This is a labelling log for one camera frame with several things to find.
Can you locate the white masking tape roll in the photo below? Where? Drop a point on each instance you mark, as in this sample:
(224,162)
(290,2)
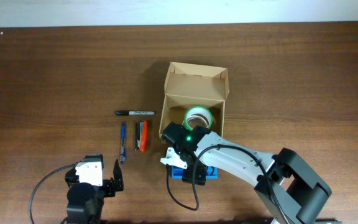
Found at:
(198,117)

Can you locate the orange black stapler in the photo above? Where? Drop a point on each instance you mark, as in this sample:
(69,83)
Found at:
(141,136)

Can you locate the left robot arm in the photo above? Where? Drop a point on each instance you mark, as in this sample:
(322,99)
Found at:
(88,189)

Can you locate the green tape roll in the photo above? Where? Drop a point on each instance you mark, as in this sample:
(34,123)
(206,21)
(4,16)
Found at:
(197,110)

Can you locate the blue ballpoint pen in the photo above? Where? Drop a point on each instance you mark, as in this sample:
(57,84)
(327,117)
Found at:
(123,140)

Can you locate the blue whiteboard duster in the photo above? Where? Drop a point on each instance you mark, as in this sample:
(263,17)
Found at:
(177,173)

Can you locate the cardboard box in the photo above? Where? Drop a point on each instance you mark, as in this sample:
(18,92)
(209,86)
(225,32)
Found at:
(188,85)

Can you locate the black sharpie marker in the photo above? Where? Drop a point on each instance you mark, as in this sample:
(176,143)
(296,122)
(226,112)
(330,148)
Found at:
(133,113)

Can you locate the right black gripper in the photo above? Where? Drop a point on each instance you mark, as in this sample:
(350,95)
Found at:
(195,175)

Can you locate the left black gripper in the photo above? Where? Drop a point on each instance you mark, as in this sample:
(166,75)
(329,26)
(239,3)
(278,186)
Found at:
(106,186)

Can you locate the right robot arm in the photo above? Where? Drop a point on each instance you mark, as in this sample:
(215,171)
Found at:
(290,189)

